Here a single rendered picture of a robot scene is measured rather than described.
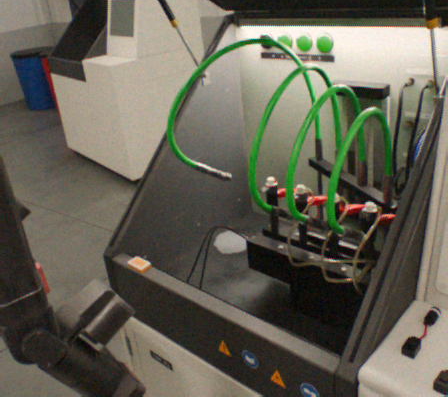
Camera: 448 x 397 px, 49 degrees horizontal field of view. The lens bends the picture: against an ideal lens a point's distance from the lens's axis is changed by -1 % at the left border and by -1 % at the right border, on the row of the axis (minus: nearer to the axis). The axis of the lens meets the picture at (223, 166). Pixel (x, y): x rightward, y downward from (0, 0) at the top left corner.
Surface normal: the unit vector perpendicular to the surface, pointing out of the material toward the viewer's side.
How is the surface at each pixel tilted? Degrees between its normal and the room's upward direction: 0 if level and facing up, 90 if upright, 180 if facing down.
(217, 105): 90
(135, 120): 90
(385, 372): 0
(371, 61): 90
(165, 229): 90
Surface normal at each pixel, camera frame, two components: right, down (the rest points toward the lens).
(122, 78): 0.63, 0.24
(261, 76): -0.66, 0.36
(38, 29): 0.80, 0.15
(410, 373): -0.11, -0.92
